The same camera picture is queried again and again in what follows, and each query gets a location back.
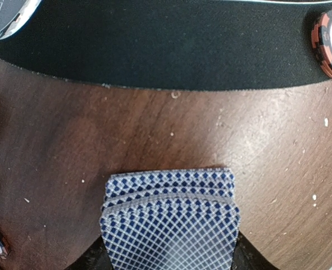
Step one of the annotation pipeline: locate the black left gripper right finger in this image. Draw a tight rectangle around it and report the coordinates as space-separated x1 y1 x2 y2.
231 235 278 270

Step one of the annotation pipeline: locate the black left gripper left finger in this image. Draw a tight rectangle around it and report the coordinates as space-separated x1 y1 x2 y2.
65 237 112 270

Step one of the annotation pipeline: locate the blue playing card deck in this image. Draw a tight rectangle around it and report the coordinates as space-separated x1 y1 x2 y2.
99 168 240 269

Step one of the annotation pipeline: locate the clear acrylic dealer button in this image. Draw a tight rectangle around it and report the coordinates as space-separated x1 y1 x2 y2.
0 0 42 40

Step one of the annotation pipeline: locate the round black poker mat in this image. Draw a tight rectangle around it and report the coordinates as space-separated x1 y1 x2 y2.
0 1 332 91

